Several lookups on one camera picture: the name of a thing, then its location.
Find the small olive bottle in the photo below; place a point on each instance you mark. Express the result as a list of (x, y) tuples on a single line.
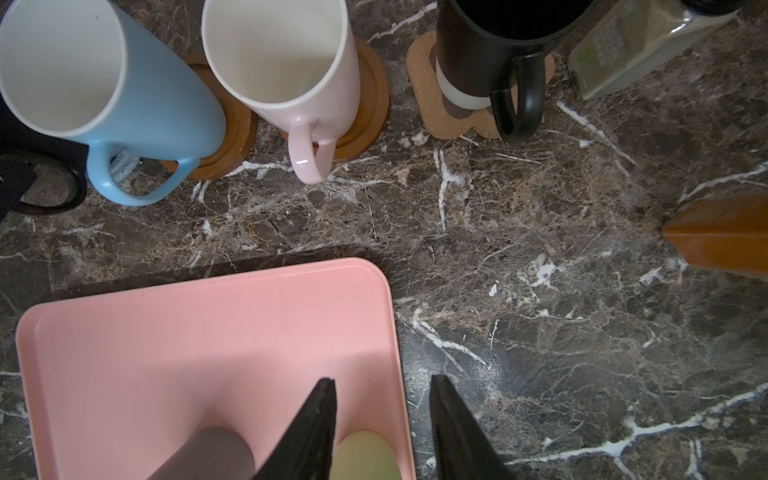
[(635, 37)]

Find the black mug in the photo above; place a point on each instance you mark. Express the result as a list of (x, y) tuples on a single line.
[(22, 151), (492, 54)]

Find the blue grey round coaster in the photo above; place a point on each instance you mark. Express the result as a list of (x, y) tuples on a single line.
[(123, 165)]

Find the small amber bottle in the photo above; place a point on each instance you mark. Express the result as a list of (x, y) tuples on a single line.
[(723, 234)]

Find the brown wooden coaster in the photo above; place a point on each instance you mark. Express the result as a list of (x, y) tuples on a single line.
[(234, 138), (374, 96)]

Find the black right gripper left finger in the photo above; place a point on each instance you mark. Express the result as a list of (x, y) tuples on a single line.
[(305, 450)]

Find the light green mug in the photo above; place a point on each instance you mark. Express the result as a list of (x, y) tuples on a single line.
[(364, 455)]

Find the white pink mug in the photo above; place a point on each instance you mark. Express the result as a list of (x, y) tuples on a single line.
[(244, 40)]

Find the blue mug white inside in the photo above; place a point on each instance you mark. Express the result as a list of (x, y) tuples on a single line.
[(85, 71)]

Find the grey mug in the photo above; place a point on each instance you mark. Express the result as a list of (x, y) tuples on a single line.
[(214, 453)]

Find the pink rectangular tray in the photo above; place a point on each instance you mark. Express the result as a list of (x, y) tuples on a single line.
[(116, 383)]

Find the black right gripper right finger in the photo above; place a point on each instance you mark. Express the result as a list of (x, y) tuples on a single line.
[(461, 448)]

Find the brown paw shaped coaster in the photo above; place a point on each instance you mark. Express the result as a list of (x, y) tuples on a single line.
[(442, 118)]

